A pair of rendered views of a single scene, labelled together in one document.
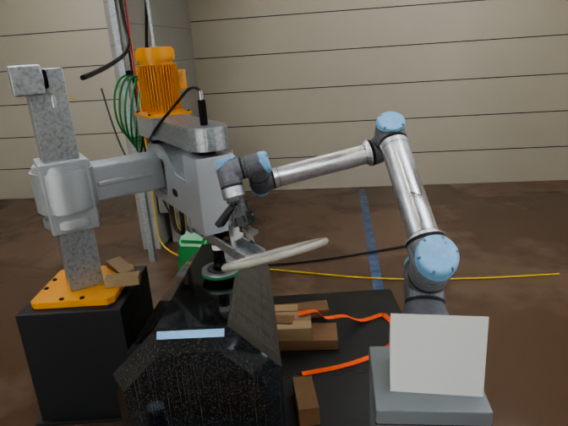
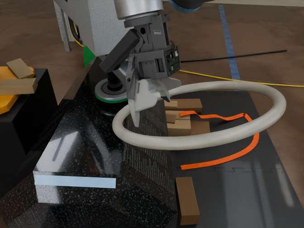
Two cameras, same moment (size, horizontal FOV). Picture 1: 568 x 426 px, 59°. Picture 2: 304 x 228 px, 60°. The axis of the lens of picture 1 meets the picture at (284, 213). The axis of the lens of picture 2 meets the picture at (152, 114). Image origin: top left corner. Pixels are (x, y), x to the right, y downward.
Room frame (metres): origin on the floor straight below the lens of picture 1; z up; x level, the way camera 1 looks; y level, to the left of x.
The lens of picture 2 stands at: (1.43, 0.17, 1.68)
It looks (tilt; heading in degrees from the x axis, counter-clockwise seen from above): 39 degrees down; 1
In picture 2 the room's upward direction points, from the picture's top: straight up
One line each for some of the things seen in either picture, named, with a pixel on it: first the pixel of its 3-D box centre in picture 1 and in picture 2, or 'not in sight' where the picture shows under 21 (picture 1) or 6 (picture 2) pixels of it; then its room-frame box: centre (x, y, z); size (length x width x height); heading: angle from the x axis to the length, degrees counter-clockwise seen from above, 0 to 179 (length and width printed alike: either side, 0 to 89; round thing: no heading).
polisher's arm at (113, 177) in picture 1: (100, 180); not in sight; (2.94, 1.09, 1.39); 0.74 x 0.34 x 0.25; 124
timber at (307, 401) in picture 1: (305, 400); (186, 199); (2.48, -0.05, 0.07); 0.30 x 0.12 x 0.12; 4
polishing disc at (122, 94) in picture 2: (220, 269); (115, 87); (2.62, 0.38, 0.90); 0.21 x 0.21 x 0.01
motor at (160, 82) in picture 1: (161, 81); not in sight; (3.20, 0.70, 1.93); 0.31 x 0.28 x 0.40; 120
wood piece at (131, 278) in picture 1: (122, 279); (18, 86); (2.77, 1.00, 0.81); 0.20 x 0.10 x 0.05; 98
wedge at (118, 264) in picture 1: (120, 265); (20, 68); (2.99, 1.08, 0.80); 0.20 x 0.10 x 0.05; 44
